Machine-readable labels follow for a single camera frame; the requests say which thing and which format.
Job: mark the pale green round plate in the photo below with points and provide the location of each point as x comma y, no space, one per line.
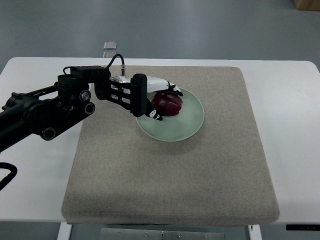
179,127

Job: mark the cardboard box corner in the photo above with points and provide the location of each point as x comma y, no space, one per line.
307,5

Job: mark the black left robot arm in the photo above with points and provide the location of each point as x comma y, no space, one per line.
50,111

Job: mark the dark red apple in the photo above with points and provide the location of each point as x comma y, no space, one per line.
167,103

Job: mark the upper clear floor tile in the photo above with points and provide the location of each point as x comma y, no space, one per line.
110,45

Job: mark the black table control panel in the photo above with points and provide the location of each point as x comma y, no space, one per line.
302,227

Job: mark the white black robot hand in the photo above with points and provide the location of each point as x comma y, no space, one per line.
155,84

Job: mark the beige felt mat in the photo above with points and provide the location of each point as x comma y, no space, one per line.
217,177

